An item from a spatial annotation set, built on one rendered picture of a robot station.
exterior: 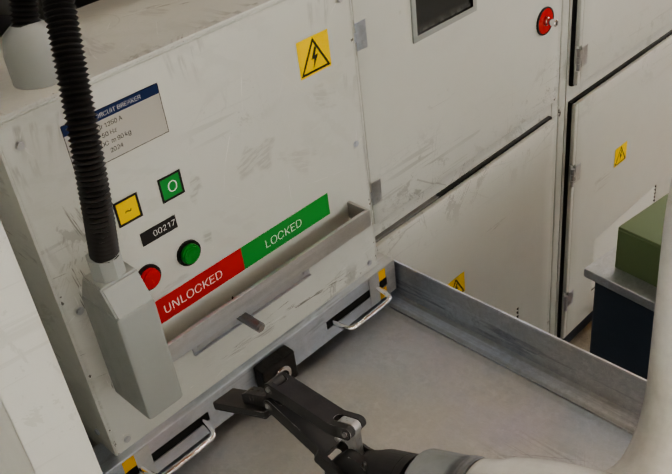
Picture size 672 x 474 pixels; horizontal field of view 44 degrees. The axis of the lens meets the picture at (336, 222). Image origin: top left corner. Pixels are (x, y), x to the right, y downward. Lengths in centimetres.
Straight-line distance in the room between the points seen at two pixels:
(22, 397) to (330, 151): 79
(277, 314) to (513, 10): 83
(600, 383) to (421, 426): 25
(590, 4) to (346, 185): 95
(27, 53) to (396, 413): 67
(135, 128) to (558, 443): 66
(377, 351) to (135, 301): 51
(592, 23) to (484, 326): 94
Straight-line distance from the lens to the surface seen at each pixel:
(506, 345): 127
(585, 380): 122
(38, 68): 90
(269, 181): 109
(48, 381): 43
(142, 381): 92
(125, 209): 96
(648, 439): 82
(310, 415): 76
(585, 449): 116
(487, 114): 174
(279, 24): 104
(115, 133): 93
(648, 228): 156
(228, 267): 109
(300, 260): 112
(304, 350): 125
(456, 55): 160
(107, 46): 98
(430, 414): 119
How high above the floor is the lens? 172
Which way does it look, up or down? 34 degrees down
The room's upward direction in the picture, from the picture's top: 8 degrees counter-clockwise
